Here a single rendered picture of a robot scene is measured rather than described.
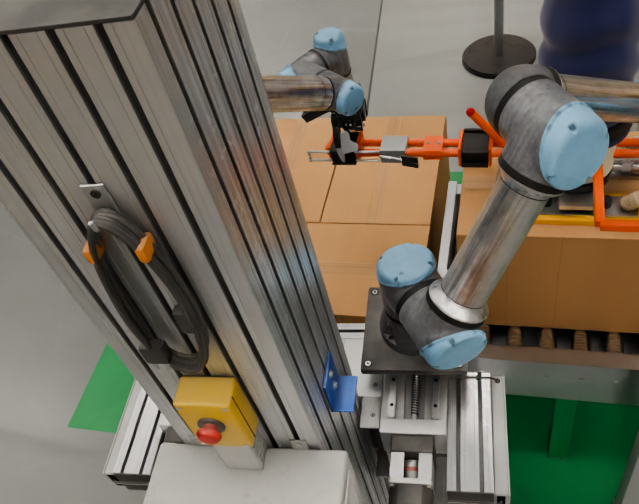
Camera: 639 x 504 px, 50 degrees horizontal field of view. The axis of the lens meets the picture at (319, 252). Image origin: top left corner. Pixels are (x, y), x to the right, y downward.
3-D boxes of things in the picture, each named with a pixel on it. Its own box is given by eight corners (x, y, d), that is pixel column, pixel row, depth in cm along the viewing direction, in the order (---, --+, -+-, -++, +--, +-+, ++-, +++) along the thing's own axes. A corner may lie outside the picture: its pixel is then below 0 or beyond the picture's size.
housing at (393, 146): (410, 147, 186) (408, 134, 183) (406, 164, 182) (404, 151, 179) (385, 147, 188) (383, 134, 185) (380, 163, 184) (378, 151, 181)
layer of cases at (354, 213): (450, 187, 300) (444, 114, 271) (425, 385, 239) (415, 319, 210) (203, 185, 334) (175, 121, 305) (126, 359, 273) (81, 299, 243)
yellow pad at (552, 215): (646, 199, 171) (649, 184, 168) (649, 228, 165) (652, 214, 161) (506, 196, 181) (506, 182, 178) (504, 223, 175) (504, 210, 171)
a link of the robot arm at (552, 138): (434, 320, 139) (570, 78, 108) (473, 376, 129) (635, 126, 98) (385, 324, 133) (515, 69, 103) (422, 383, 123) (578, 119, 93)
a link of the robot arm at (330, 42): (302, 38, 161) (329, 20, 164) (312, 77, 169) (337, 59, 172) (324, 48, 156) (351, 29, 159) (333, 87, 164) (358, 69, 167)
